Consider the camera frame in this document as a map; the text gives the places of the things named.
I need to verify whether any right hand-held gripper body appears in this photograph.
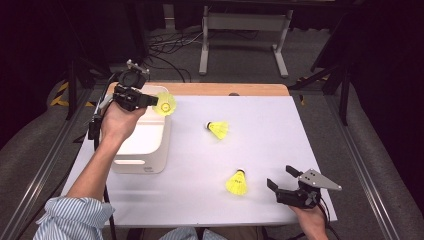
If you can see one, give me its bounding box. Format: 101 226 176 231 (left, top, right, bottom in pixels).
275 168 343 210

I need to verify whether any yellow black floor tape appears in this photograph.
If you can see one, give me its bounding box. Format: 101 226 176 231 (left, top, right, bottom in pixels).
49 81 96 108

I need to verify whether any yellow shuttlecock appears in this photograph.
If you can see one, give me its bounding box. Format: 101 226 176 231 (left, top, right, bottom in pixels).
225 168 249 197
205 120 230 140
152 91 178 117

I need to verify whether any bundle of floor cables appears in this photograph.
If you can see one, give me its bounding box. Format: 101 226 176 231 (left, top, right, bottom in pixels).
146 28 204 83

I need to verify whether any white plastic bin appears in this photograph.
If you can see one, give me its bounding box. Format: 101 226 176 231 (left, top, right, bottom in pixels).
106 84 173 175

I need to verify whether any person's right hand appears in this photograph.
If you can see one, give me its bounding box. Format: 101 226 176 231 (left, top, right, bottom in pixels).
289 204 329 240

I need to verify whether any white metal stand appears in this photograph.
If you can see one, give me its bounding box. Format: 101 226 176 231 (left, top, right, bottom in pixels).
198 5 294 79

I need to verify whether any person's striped shirt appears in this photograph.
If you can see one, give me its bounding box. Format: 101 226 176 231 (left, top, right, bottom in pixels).
33 195 228 240

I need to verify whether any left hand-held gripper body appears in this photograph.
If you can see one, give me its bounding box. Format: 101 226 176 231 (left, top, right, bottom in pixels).
99 59 149 113

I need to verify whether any black metal stand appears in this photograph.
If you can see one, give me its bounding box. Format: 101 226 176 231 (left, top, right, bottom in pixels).
289 63 351 127

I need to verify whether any black tripod stand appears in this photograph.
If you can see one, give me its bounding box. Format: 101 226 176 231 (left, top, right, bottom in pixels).
64 58 118 121

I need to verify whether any white table board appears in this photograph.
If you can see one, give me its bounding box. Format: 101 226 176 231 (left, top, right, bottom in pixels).
49 94 338 228

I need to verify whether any aluminium rail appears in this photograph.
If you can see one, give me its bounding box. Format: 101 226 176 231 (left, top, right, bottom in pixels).
324 94 401 240
0 88 96 240

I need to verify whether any right hand-held gripper cable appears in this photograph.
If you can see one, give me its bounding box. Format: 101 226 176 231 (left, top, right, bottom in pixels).
316 201 342 240

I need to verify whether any person's left hand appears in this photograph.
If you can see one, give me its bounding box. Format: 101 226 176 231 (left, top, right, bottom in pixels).
100 99 148 146

